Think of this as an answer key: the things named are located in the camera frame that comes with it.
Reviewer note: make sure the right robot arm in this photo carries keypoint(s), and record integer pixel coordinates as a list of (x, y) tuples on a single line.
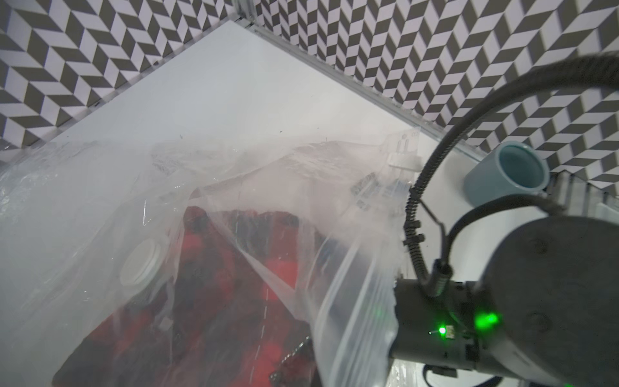
[(545, 309)]

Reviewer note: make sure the red black plaid shirt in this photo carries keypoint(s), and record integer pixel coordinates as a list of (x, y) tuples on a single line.
[(217, 323)]

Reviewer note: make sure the clear plastic vacuum bag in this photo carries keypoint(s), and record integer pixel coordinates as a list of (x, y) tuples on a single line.
[(87, 227)]

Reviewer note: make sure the teal mug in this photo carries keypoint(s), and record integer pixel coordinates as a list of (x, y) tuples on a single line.
[(511, 168)]

